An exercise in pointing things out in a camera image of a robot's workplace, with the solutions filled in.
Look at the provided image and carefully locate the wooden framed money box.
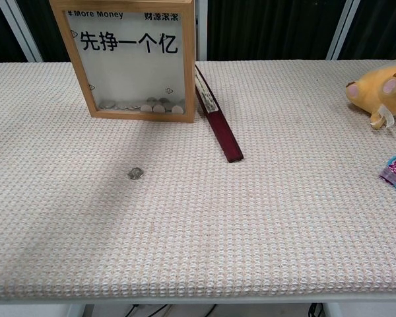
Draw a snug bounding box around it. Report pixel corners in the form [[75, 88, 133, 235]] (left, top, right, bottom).
[[49, 0, 196, 124]]

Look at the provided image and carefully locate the dark red folded fan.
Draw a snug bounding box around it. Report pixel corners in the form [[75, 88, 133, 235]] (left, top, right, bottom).
[[194, 64, 244, 164]]

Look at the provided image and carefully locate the beige woven tablecloth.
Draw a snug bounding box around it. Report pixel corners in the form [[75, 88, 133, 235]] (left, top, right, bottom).
[[0, 59, 396, 301]]

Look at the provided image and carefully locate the white metal frame post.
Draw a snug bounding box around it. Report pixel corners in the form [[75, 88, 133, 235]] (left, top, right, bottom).
[[325, 0, 362, 61], [0, 0, 44, 63], [195, 0, 208, 62]]

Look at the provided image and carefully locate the yellow plush toy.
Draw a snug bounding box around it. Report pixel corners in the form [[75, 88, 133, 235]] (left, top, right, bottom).
[[345, 56, 396, 130]]

